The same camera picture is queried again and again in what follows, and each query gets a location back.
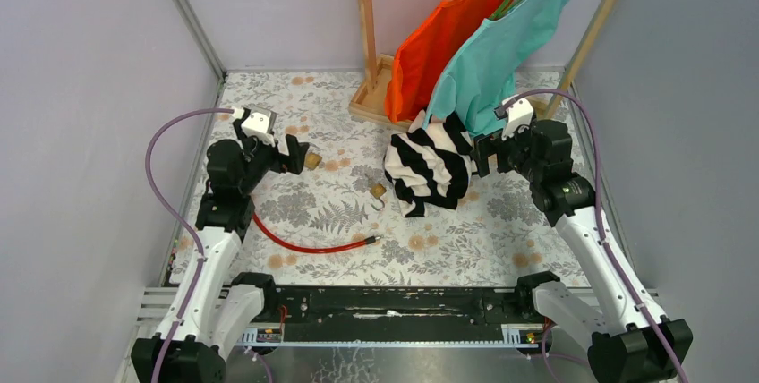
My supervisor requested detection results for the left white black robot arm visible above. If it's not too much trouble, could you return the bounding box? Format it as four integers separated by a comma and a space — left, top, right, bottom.
131, 112, 309, 382

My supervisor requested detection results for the aluminium rail frame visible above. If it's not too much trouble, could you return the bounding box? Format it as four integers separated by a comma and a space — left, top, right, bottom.
121, 285, 689, 383

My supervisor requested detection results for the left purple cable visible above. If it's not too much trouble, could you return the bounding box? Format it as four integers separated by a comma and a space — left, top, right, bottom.
145, 107, 237, 383

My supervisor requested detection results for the brass padlock with shackle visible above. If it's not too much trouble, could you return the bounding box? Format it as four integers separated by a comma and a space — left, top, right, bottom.
370, 183, 387, 211

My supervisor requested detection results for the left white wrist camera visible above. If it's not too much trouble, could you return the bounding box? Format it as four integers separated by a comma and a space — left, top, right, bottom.
232, 106, 277, 147

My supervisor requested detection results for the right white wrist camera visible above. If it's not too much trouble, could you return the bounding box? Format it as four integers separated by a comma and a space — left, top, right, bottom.
494, 95, 534, 140

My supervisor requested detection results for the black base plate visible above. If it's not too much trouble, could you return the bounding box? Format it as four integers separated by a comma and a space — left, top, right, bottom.
239, 285, 549, 349

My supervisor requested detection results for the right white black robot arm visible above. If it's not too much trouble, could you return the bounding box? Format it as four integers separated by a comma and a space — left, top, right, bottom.
473, 120, 693, 382

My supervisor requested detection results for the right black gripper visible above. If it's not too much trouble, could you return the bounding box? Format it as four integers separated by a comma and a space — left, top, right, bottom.
469, 120, 542, 183

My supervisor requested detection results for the red cable lock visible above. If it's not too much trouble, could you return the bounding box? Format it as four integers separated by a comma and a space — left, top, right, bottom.
251, 211, 383, 255

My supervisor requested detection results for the wooden clothes rack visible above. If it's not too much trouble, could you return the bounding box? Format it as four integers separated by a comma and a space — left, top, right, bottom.
348, 0, 618, 131

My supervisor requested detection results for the black white striped cloth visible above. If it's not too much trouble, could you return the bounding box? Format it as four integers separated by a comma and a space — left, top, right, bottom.
384, 111, 476, 218

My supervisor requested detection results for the floral table mat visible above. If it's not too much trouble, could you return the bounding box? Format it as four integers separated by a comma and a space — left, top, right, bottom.
169, 71, 606, 288

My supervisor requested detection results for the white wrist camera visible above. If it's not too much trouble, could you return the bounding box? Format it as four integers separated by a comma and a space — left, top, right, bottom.
494, 95, 534, 140
232, 106, 277, 147

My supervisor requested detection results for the teal t-shirt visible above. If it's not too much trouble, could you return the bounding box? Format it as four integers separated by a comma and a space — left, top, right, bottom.
422, 0, 570, 136

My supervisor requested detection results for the square brass padlock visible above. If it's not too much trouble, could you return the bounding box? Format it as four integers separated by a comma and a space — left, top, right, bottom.
304, 152, 322, 170

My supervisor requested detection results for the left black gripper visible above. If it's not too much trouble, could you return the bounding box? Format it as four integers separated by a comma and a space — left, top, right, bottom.
234, 120, 309, 196

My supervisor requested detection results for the orange t-shirt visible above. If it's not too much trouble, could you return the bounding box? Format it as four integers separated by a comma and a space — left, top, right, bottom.
384, 0, 503, 123

